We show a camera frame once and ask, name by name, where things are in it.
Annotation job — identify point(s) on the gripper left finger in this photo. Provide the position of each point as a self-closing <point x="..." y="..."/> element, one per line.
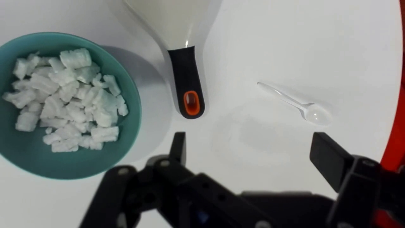
<point x="177" y="186"/>

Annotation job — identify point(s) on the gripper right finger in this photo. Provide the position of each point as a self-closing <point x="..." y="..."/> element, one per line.
<point x="357" y="177"/>

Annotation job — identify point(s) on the clear plastic spoon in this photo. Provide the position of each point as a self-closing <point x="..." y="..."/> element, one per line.
<point x="297" y="104"/>

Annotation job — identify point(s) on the teal bowl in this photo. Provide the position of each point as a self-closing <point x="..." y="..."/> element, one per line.
<point x="68" y="105"/>

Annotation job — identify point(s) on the red object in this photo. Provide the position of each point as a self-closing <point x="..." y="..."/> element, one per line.
<point x="397" y="126"/>

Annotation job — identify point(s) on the heap of white foam pieces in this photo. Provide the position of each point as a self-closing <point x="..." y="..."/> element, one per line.
<point x="67" y="99"/>

